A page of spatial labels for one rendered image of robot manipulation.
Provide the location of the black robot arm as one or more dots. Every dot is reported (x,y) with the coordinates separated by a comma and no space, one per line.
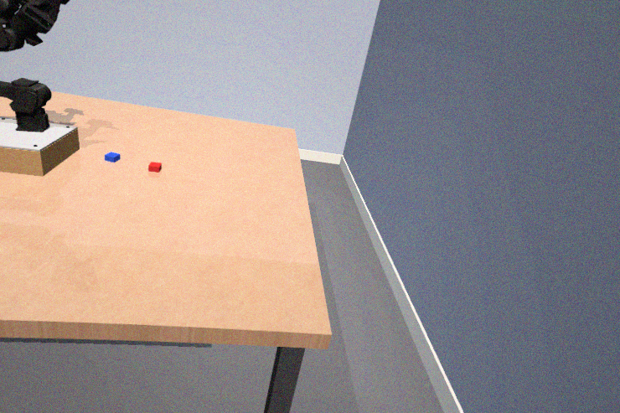
(28,96)

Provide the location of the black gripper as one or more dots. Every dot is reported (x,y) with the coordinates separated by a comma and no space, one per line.
(41,14)

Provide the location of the blue block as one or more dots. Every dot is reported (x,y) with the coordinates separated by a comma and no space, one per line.
(112,157)

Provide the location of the red block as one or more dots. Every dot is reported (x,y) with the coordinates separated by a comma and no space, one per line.
(154,167)

